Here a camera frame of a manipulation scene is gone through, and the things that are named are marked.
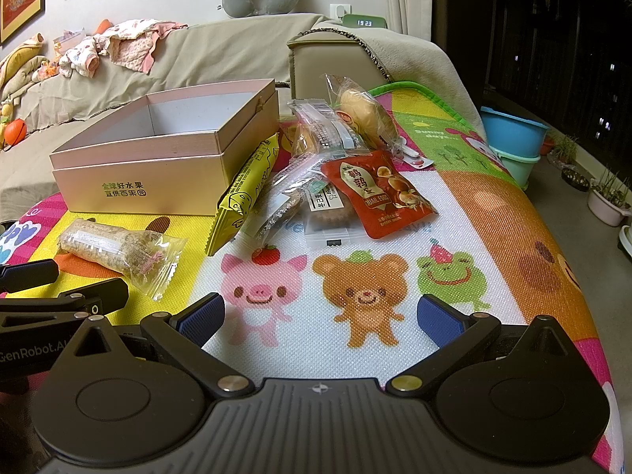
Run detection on small white red wrapper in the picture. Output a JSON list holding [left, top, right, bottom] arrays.
[[395, 138, 434, 170]]

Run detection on yellow snack packet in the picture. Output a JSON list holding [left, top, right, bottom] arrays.
[[206, 134, 280, 256]]

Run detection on beige sofa cover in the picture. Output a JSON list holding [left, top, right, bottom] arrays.
[[0, 14, 483, 193]]

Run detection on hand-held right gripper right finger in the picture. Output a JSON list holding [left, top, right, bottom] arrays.
[[386, 293, 582, 399]]

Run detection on green plastic bucket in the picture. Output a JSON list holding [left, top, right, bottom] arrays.
[[493, 148, 541, 191]]

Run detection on beige sofa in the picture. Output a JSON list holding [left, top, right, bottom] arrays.
[[0, 12, 485, 198]]

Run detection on clear rice bar packet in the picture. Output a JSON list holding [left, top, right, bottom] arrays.
[[56, 216, 188, 302]]

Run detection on pink cardboard box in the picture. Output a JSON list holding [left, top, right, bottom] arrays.
[[49, 78, 280, 217]]

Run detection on yellow plush toy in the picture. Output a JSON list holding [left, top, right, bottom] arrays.
[[0, 34, 47, 85]]

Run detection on clear packet with white tray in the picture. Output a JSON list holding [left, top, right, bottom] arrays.
[[286, 99, 369, 160]]

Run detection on clear round yellow pastry packet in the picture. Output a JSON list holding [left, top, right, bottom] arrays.
[[320, 73, 401, 153]]

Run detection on green digital clock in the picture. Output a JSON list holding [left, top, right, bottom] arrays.
[[343, 14, 388, 29]]

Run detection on red snack packet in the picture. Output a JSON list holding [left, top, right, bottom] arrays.
[[320, 150, 439, 240]]

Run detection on blue plastic bucket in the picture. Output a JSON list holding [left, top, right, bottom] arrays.
[[480, 106, 550, 159]]

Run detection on long clear pastry packet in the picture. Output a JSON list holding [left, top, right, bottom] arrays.
[[237, 153, 327, 250]]

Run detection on cartoon play mat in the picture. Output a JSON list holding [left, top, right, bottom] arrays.
[[0, 81, 620, 474]]

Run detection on orange toy ball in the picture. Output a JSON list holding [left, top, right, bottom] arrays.
[[1, 119, 26, 148]]

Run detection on pink floral clothes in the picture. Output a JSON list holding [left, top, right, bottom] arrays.
[[53, 19, 191, 79]]

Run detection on dark plant pot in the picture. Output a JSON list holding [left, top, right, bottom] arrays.
[[560, 167, 591, 192]]

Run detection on clear brown cake packet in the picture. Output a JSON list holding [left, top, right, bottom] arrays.
[[302, 178, 366, 250]]

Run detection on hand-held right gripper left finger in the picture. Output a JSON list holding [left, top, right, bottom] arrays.
[[73, 292, 250, 399]]

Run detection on red figure framed picture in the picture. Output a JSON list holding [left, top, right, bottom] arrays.
[[0, 0, 47, 45]]

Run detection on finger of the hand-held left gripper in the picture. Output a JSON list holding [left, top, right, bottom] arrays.
[[0, 278, 130, 327], [0, 259, 60, 293]]

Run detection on white plant pot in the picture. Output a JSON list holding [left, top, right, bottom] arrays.
[[587, 173, 632, 228]]

